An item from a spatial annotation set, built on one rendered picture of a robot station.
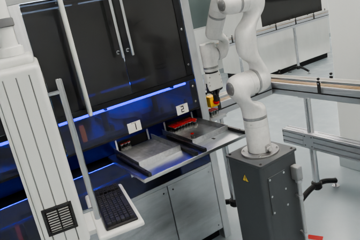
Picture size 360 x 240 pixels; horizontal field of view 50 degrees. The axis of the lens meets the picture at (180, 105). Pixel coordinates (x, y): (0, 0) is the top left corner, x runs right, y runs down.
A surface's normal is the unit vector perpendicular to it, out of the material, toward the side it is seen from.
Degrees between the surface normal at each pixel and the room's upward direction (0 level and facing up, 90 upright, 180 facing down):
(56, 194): 90
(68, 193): 90
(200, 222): 90
